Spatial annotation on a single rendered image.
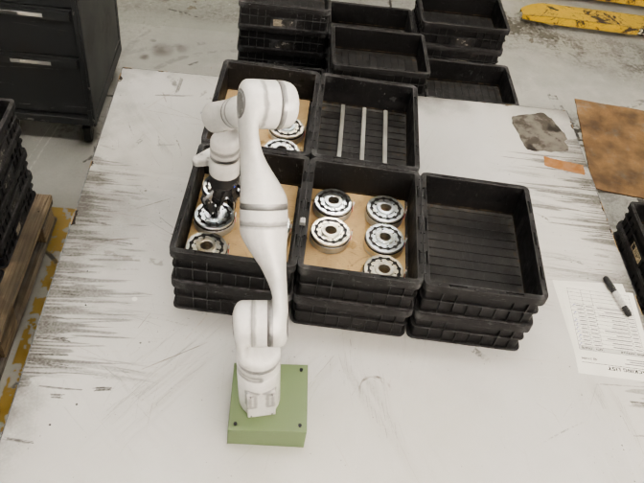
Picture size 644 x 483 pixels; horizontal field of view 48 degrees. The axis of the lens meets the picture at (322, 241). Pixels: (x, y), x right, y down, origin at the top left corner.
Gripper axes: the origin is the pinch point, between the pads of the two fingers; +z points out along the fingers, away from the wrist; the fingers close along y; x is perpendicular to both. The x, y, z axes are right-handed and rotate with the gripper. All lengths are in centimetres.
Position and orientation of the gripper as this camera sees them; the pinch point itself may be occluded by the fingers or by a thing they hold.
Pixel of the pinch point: (223, 211)
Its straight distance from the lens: 189.1
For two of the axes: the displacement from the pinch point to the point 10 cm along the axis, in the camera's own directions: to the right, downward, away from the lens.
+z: -1.1, 6.7, 7.3
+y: 6.8, -4.9, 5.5
